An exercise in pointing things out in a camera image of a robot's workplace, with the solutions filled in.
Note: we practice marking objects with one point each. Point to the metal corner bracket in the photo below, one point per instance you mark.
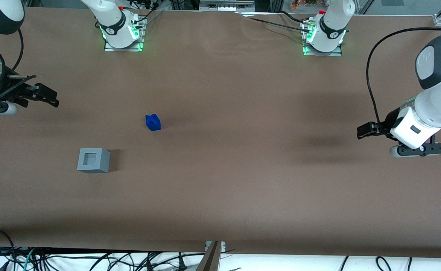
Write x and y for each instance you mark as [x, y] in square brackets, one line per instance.
[440, 20]

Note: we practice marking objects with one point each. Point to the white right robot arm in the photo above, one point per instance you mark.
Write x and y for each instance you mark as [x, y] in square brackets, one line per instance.
[113, 22]

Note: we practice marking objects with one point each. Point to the aluminium post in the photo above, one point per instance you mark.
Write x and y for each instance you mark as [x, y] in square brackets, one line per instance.
[210, 259]

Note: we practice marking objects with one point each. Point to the blue plastic part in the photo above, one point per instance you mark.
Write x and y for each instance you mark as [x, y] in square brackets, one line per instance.
[153, 122]

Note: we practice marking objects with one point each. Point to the grey metal rail box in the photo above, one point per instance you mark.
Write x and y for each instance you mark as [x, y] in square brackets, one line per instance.
[226, 5]

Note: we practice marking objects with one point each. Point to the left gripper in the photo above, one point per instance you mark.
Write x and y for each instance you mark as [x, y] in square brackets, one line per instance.
[388, 122]

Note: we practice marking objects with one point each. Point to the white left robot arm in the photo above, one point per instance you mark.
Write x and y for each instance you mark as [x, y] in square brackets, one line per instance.
[437, 98]

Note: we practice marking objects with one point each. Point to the small metal table bracket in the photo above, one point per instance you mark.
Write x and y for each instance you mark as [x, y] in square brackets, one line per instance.
[223, 245]

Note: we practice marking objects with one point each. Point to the gray cube base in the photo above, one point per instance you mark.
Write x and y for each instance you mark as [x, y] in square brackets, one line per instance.
[94, 160]

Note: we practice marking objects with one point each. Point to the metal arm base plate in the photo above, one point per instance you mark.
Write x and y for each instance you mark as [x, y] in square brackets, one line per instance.
[337, 52]
[137, 41]

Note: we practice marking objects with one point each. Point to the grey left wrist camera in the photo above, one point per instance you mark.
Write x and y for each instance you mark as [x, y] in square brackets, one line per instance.
[418, 149]

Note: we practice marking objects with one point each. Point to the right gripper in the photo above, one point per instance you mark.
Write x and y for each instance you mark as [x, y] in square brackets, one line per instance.
[6, 90]

